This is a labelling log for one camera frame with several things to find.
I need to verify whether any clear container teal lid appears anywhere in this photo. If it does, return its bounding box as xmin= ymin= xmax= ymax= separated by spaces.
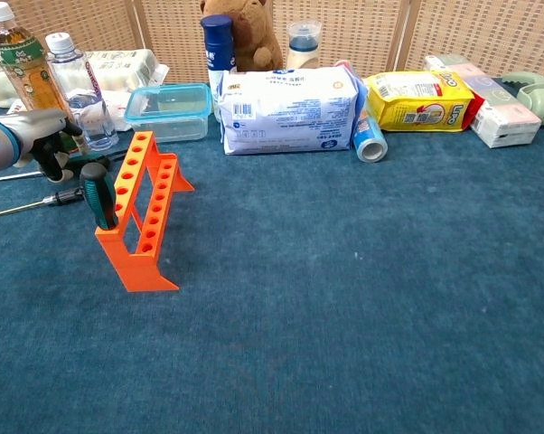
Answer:
xmin=124 ymin=83 xmax=213 ymax=144

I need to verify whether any mayonnaise squeeze bottle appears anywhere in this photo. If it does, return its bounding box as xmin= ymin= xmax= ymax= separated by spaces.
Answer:
xmin=284 ymin=20 xmax=323 ymax=71

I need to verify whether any green lint roller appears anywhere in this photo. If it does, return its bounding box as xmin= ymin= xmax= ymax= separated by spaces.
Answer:
xmin=500 ymin=71 xmax=544 ymax=127

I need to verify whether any silver yellow-shaft screwdriver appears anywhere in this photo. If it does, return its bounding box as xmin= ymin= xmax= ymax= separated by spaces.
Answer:
xmin=0 ymin=185 xmax=86 ymax=221

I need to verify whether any green tea bottle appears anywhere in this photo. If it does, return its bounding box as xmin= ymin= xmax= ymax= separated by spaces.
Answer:
xmin=0 ymin=1 xmax=74 ymax=121

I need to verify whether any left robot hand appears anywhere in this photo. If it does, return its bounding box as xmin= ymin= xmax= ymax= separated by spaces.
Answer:
xmin=3 ymin=108 xmax=90 ymax=184

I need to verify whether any pink green tissue pack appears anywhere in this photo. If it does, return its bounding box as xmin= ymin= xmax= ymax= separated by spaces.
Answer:
xmin=423 ymin=53 xmax=543 ymax=149

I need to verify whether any white paper roll pack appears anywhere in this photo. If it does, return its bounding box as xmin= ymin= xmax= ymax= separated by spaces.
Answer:
xmin=0 ymin=48 xmax=170 ymax=109

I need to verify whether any plastic wrap roll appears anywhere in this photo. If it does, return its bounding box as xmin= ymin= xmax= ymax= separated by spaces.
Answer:
xmin=334 ymin=59 xmax=389 ymax=164

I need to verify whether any blue felt table cover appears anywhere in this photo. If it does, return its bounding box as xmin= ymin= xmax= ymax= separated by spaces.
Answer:
xmin=0 ymin=76 xmax=544 ymax=434

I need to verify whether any white wet wipes pack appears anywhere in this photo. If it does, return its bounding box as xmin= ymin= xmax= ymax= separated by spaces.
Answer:
xmin=217 ymin=65 xmax=368 ymax=156

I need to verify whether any brown capybara plush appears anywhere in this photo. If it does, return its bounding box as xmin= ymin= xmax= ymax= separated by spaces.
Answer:
xmin=199 ymin=0 xmax=285 ymax=73

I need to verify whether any orange screwdriver rack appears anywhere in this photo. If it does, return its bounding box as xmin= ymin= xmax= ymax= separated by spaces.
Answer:
xmin=94 ymin=130 xmax=195 ymax=294

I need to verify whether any clear water bottle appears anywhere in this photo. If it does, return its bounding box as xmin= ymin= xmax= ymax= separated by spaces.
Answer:
xmin=44 ymin=32 xmax=120 ymax=153

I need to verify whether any short green screwdriver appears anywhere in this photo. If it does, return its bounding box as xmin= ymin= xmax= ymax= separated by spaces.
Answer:
xmin=80 ymin=162 xmax=119 ymax=231

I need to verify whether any blue-capped white can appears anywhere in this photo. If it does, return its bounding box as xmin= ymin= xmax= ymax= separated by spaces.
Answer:
xmin=200 ymin=14 xmax=237 ymax=123

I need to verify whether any wicker folding screen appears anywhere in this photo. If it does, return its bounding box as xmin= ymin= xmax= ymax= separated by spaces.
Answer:
xmin=0 ymin=0 xmax=544 ymax=87

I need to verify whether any yellow Lipo snack bag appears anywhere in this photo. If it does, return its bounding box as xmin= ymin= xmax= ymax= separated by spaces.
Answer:
xmin=364 ymin=71 xmax=476 ymax=134

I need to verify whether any pink white plastic bag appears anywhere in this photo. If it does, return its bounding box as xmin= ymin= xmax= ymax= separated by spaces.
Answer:
xmin=7 ymin=89 xmax=136 ymax=133

